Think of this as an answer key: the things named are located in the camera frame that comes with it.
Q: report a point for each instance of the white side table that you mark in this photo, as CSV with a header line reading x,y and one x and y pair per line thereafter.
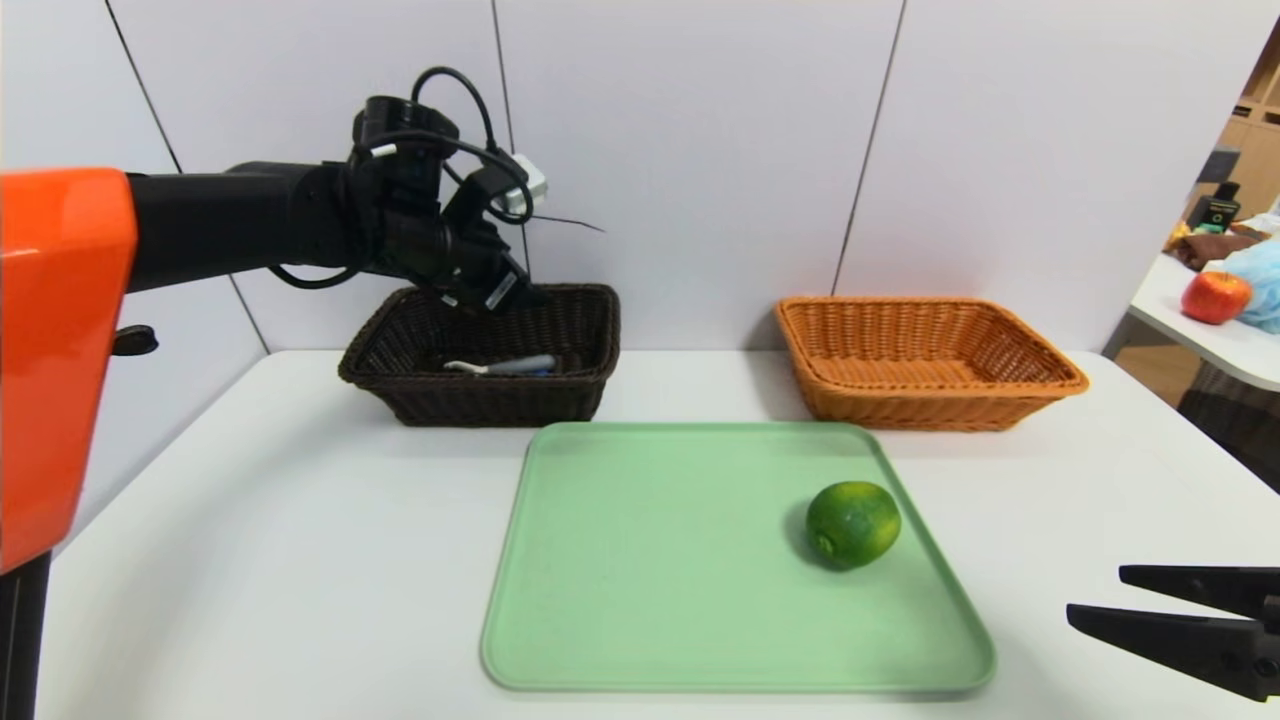
x,y
1230,345

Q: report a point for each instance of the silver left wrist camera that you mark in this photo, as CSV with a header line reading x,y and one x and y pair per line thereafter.
x,y
525,185

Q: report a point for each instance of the orange wicker basket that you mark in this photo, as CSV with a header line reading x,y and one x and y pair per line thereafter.
x,y
900,405

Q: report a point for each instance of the light blue plastic bag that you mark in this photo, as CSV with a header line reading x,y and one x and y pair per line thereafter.
x,y
1265,285

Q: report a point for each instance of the black device with green logo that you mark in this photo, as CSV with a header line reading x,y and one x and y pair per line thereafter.
x,y
1214,212

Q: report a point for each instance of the green citrus fruit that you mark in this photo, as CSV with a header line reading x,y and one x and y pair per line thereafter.
x,y
853,523

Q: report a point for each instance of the wooden shelf cabinet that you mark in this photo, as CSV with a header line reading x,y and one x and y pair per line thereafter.
x,y
1258,150

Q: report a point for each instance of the brown cloth bundle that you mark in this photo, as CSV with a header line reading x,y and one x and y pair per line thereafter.
x,y
1205,248

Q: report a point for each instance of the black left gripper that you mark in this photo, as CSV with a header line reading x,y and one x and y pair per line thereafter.
x,y
497,288

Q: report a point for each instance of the light green plastic tray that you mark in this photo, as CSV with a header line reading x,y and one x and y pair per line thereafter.
x,y
700,600

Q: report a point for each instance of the red apple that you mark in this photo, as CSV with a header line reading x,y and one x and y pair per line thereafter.
x,y
1215,297

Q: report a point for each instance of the dark brown wicker basket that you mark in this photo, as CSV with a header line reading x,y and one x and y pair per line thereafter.
x,y
500,400

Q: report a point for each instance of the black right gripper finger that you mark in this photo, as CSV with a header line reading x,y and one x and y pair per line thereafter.
x,y
1210,585
1180,645

